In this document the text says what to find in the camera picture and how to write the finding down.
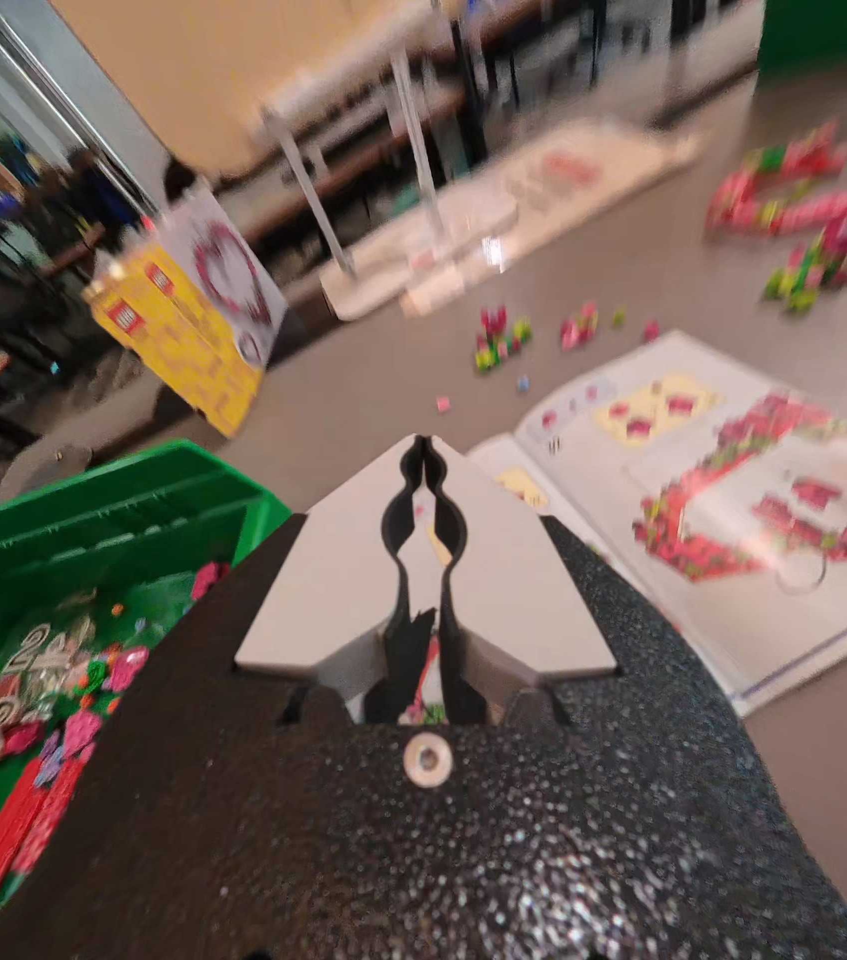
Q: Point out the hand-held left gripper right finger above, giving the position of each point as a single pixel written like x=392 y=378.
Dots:
x=528 y=600

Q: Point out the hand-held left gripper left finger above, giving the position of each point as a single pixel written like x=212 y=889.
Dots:
x=311 y=600

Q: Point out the lego instruction booklet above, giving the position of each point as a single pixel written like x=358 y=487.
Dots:
x=731 y=622

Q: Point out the lego flower cluster with tall bloom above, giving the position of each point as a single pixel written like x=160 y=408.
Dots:
x=495 y=341

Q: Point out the small pink lego flower cluster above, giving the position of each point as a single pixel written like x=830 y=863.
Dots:
x=576 y=330

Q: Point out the yellow lego box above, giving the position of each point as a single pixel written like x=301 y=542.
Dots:
x=176 y=337

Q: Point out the pile of loose lego pieces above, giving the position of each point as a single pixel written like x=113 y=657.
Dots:
x=26 y=825

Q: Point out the large green pink lego cluster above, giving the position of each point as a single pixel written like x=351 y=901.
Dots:
x=821 y=262

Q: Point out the green plastic bin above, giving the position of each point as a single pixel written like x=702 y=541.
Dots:
x=131 y=487

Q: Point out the grey chair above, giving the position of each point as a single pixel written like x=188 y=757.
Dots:
x=86 y=427

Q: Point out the white stand with clear posts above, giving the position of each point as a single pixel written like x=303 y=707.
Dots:
x=386 y=289

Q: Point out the white paper sheet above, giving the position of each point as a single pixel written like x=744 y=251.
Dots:
x=603 y=161

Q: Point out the green panel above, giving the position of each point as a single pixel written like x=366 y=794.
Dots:
x=828 y=34

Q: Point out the large red lego flower frame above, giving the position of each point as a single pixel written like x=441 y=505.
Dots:
x=828 y=206

